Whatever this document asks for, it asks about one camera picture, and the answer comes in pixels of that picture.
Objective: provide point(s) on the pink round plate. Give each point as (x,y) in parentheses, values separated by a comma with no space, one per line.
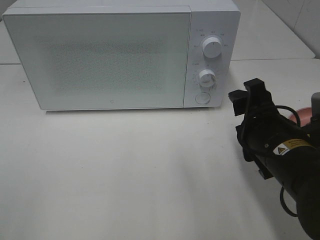
(305,115)

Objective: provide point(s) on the white lower microwave knob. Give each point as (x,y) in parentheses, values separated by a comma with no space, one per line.
(206,78)

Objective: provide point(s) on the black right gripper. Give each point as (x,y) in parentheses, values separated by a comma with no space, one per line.
(265,126)

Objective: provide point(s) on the white adjacent table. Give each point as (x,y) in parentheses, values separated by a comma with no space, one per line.
(262,35)

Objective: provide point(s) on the round white door release button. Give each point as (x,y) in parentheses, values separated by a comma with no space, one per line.
(203,98)

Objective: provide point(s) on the white microwave door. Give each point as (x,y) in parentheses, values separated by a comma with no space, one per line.
(102,57)

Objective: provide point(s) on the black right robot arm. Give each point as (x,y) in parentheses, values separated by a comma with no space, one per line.
(300,181)

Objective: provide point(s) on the white upper microwave knob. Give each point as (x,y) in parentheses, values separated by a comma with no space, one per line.
(212,47)

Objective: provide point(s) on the white microwave knob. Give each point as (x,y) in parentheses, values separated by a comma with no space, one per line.
(212,47)
(206,78)

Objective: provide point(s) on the white microwave oven body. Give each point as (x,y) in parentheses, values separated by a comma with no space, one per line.
(208,18)

